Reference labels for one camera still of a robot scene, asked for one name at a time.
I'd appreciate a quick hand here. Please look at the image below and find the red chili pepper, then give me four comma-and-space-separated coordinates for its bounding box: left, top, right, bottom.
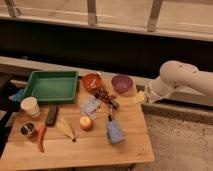
37, 123, 46, 153

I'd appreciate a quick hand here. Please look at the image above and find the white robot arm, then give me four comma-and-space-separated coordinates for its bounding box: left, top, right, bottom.
133, 60, 213, 104

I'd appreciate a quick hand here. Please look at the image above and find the purple bowl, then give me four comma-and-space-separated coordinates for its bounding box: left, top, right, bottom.
111, 75, 133, 93

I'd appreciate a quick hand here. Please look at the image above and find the orange bowl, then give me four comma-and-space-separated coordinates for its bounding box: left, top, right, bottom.
82, 73, 102, 91

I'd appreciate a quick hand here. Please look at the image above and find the brown grape bunch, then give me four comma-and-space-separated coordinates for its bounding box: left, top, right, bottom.
94, 88, 119, 109

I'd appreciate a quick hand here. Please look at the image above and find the clear plastic bag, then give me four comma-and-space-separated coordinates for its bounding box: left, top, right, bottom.
80, 95, 101, 120

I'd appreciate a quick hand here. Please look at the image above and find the yellow apple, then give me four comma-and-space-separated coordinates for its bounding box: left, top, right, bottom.
79, 116, 93, 131

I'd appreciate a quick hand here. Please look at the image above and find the yellow corn cob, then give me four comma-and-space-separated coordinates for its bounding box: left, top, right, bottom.
56, 118, 76, 142

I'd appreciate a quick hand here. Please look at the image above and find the green plastic tray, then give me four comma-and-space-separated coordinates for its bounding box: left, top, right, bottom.
23, 71, 78, 104

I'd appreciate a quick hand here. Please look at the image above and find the black rectangular block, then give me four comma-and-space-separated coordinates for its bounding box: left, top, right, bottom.
45, 105, 58, 126

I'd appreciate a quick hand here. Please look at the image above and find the white paper cup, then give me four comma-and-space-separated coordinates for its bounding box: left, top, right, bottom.
21, 97, 40, 117

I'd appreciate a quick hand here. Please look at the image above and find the small metal can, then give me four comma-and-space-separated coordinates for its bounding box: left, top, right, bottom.
21, 122, 37, 139

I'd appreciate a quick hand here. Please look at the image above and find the blue cloth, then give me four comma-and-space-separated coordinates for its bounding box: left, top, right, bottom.
9, 89, 24, 102

